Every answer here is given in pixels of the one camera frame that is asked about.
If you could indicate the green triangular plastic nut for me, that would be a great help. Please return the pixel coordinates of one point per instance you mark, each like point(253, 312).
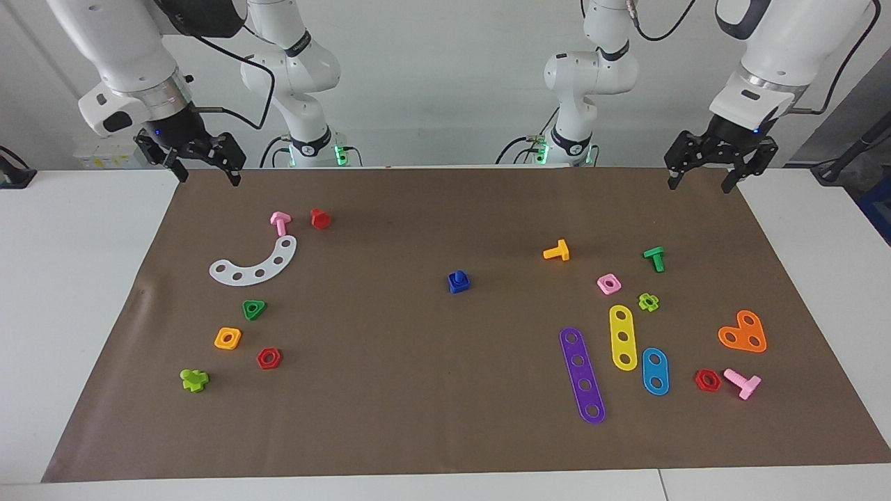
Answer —
point(245, 305)

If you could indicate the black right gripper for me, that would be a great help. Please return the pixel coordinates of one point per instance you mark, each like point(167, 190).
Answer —
point(179, 129)

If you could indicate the green plastic screw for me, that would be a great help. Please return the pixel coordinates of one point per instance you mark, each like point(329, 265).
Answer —
point(656, 259)

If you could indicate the red hexagonal plastic nut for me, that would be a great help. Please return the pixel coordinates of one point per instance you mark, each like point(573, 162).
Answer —
point(699, 383)
point(260, 360)

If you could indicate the pink square plastic nut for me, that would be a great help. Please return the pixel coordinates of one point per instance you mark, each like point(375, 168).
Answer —
point(601, 287)

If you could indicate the brown table mat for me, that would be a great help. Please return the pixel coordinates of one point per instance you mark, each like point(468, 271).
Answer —
point(418, 362)

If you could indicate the orange square plastic nut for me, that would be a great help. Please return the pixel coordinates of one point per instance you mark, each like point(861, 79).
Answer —
point(218, 342)

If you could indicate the blue crate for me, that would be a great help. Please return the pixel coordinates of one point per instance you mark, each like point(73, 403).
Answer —
point(878, 209)

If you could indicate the orange heart-shaped perforated plate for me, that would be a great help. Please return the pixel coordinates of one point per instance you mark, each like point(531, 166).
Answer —
point(742, 332)

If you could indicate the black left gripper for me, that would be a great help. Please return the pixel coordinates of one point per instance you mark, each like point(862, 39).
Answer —
point(734, 136)

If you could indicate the orange-yellow plastic screw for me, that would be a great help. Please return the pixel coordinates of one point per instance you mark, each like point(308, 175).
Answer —
point(560, 252)

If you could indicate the red plastic screw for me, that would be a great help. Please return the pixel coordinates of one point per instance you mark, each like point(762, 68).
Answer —
point(320, 220)

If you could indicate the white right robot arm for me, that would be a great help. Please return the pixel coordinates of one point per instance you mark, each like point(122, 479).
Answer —
point(118, 49)

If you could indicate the lime flower plastic nut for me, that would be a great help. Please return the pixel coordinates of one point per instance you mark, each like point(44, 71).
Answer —
point(644, 304)

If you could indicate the white box with labels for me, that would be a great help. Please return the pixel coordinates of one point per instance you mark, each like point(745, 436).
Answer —
point(97, 158)

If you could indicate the yellow three-hole plastic bar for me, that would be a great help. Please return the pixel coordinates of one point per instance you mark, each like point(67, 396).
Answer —
point(621, 325)

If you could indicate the white curved perforated plate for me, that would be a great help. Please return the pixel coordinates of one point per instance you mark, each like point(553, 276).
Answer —
point(248, 277)

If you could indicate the purple four-hole plastic bar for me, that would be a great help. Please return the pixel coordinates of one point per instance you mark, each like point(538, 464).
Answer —
point(582, 374)

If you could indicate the black clamp stand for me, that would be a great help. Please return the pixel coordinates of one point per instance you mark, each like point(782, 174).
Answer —
point(14, 177)

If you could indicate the blue square plastic nut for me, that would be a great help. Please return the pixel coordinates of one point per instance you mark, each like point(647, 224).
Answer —
point(452, 287)

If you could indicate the lime cross-head plastic screw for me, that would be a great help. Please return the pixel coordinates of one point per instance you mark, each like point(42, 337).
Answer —
point(193, 381)

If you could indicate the black pole stand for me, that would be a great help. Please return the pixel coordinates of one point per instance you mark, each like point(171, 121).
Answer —
point(832, 170)

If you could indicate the pink plastic screw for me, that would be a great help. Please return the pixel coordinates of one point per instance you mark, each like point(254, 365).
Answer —
point(280, 223)
point(743, 384)

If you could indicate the blue two-hole plastic bar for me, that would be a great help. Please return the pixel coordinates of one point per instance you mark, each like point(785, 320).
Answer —
point(654, 372)

